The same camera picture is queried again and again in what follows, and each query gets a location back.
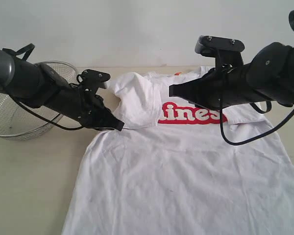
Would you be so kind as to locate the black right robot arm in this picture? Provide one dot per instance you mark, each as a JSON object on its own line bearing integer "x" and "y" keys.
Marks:
{"x": 268, "y": 77}

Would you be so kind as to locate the round metal mesh basket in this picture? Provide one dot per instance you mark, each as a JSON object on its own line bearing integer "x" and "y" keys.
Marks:
{"x": 17, "y": 124}

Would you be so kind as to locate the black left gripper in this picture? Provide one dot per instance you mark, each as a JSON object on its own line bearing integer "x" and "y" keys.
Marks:
{"x": 81, "y": 104}

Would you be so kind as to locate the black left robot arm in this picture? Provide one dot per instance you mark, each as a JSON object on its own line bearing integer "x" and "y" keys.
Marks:
{"x": 32, "y": 86}

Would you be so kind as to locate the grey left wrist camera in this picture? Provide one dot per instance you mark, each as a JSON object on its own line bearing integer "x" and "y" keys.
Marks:
{"x": 93, "y": 79}

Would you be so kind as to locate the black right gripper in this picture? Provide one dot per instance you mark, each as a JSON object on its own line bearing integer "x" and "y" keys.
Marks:
{"x": 227, "y": 87}

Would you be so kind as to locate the white t-shirt red lettering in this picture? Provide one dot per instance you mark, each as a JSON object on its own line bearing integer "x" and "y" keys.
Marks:
{"x": 172, "y": 171}

